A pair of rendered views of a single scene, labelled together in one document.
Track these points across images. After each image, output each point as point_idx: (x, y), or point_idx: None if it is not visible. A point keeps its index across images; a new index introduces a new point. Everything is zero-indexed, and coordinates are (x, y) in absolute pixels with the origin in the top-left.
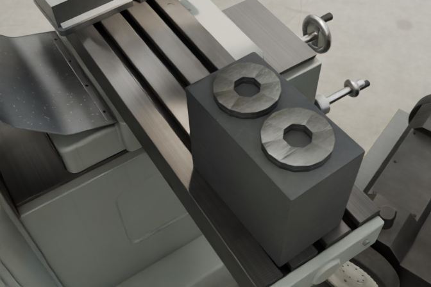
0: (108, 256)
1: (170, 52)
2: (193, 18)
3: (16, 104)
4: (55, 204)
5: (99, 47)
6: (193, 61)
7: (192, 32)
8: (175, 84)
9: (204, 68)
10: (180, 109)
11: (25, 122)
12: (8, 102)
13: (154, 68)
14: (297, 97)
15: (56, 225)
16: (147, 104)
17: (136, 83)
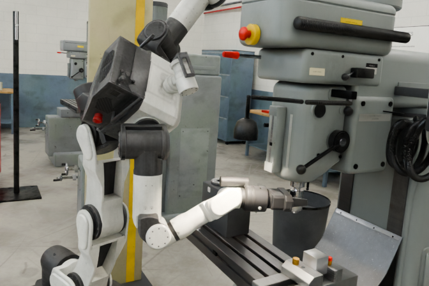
0: None
1: (263, 263)
2: (252, 276)
3: (328, 251)
4: None
5: None
6: (251, 259)
7: (252, 269)
8: (258, 253)
9: (245, 256)
10: (255, 246)
11: (320, 247)
12: (331, 249)
13: (270, 258)
14: (218, 188)
15: None
16: (270, 248)
17: (277, 255)
